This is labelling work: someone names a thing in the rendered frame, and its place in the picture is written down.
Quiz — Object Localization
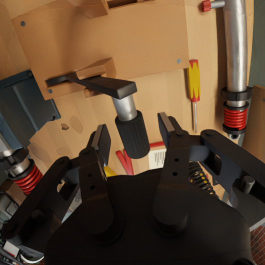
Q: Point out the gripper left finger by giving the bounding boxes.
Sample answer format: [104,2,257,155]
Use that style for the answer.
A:
[0,123,115,247]

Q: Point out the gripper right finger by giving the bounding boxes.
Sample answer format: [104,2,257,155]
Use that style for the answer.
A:
[149,111,265,237]

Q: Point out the black C-spanner with ribbed grip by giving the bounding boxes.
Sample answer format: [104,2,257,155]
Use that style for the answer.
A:
[45,75,151,160]

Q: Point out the silver shock with red spring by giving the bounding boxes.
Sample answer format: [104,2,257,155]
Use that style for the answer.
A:
[0,132,44,196]
[220,0,254,140]

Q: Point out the yellow object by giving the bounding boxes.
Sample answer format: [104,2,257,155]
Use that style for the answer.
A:
[103,165,118,178]

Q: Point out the white box with red edge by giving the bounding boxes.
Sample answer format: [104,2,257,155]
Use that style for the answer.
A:
[147,141,168,170]

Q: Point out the black coil spring yellow marks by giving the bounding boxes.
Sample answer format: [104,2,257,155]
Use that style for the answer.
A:
[188,161,219,199]

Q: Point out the dark grey cylinder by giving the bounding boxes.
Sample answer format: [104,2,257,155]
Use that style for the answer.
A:
[240,175,256,195]

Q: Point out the red and yellow screwdriver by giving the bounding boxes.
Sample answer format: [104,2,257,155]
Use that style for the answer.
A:
[186,59,201,134]

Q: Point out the wooden tool board with slots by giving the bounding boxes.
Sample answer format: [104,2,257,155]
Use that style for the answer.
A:
[11,0,190,102]

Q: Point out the red knob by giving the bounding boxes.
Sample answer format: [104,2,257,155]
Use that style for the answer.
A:
[201,0,212,13]

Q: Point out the red handled pliers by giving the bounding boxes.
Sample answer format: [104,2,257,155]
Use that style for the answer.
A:
[115,149,135,176]

